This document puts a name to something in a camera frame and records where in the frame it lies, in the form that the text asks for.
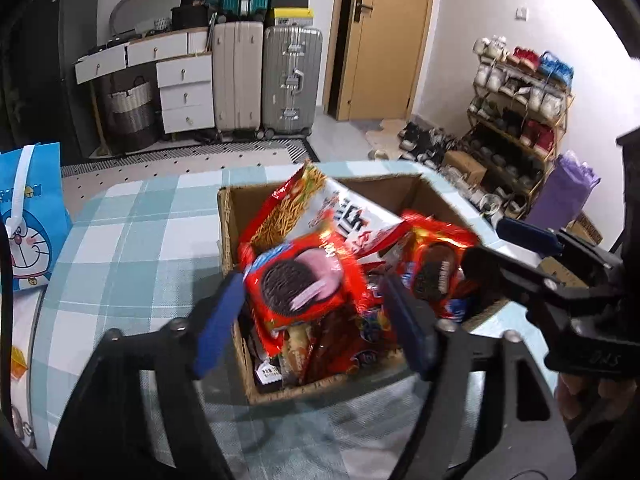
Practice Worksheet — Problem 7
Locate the wooden shoe rack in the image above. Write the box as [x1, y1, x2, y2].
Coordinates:
[461, 36, 574, 220]

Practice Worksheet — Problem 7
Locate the blue Doraemon tote bag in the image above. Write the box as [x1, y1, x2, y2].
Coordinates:
[1, 142, 72, 292]

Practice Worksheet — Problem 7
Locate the checked teal tablecloth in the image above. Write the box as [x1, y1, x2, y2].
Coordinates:
[8, 159, 566, 480]

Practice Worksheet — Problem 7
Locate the person's right hand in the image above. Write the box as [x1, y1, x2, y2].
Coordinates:
[554, 373, 637, 422]

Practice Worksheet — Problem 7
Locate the woven laundry basket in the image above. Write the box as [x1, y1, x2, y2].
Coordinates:
[106, 75, 157, 153]

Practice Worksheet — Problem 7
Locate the purple bag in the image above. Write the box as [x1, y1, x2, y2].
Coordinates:
[525, 151, 601, 230]

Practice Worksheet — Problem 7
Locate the red Oreo snack packet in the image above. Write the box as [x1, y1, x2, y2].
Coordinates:
[243, 226, 370, 356]

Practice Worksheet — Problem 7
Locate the small cardboard box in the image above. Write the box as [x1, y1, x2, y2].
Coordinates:
[442, 151, 486, 185]

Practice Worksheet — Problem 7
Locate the noodle snack bag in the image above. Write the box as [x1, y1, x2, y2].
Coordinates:
[240, 162, 410, 259]

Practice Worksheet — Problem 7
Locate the SF Express cardboard box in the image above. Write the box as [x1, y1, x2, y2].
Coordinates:
[217, 172, 502, 405]

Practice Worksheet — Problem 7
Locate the red chocolate Oreo packet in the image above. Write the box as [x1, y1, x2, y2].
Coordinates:
[397, 209, 480, 323]

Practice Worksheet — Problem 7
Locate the wooden door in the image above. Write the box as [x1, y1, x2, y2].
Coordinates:
[322, 0, 434, 122]

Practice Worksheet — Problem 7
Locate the white drawer desk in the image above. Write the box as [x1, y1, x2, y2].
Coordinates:
[75, 27, 215, 134]

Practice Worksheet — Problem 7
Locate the beige hard suitcase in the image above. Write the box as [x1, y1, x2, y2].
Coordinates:
[212, 22, 264, 132]

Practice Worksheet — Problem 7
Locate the silver hard suitcase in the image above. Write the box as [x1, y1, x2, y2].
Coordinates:
[262, 26, 323, 138]

